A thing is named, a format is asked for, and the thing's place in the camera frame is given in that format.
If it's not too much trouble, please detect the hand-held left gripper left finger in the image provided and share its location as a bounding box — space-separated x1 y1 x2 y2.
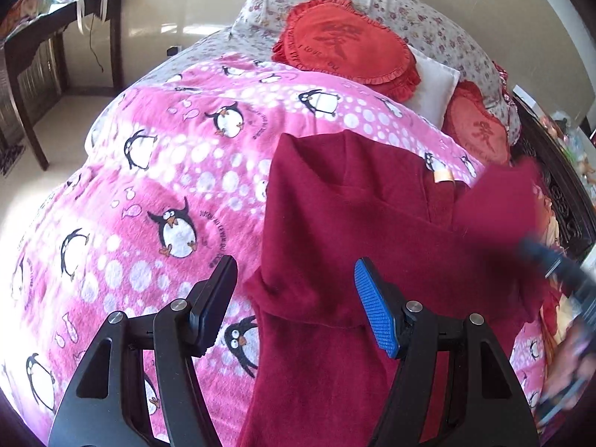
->
48 255 238 447

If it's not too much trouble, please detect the clutter of small toys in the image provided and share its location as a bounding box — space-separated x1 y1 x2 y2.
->
540 111 596 178

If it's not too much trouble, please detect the dark wooden desk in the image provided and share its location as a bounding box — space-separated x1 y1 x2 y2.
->
0 0 124 171

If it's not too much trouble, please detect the red heart-shaped ruffled cushion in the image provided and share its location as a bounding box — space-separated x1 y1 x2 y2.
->
441 80 513 167
271 0 422 103

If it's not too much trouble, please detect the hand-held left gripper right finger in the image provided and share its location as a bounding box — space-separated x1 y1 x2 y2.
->
354 257 542 447

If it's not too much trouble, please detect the small white pillow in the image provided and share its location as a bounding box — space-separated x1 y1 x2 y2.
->
406 45 462 129

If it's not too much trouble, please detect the white box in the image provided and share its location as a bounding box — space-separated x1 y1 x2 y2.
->
512 85 546 118

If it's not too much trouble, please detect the pink penguin print blanket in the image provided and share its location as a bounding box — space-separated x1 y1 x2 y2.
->
0 53 548 447

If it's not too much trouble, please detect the dark red fleece garment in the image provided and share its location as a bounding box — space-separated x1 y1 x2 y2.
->
237 129 550 447

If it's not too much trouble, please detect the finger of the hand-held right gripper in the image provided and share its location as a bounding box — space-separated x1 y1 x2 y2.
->
519 237 587 286

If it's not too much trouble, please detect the black cable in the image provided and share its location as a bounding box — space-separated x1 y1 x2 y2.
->
88 13 106 73

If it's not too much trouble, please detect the small floral pillow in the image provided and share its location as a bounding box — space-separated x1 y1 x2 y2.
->
231 0 329 62

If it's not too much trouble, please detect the dark carved headboard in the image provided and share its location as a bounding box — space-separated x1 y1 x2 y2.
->
510 86 596 264

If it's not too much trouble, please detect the long floral pillow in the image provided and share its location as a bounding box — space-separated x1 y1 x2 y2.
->
317 0 523 146

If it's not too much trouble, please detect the corrugated metal panel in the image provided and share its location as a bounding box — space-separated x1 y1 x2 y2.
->
0 37 62 146

